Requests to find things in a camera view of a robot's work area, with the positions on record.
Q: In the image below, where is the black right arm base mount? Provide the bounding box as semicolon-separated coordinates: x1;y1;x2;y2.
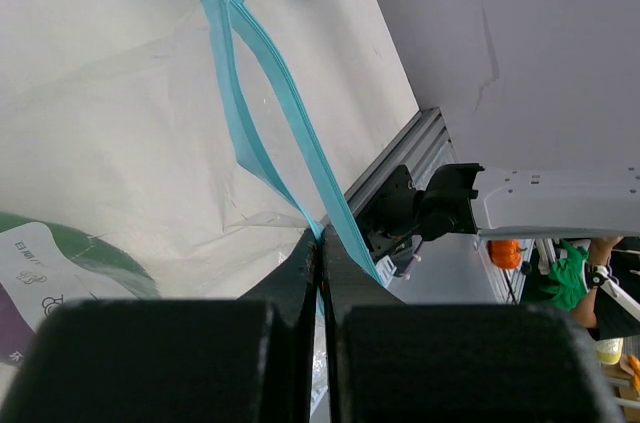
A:
356;164;418;262

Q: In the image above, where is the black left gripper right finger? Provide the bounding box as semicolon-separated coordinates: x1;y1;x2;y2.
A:
321;227;624;422

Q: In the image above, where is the orange toy pumpkin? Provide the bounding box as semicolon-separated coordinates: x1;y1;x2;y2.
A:
488;239;527;270

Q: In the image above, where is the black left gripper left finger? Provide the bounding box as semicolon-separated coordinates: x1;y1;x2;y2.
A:
1;232;318;422

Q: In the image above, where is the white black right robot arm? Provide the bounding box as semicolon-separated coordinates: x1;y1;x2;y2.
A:
413;163;639;241

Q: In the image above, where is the person in green shirt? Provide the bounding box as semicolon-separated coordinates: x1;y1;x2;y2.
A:
521;236;639;341

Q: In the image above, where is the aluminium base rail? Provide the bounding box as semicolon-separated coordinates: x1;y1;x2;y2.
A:
345;109;457;285

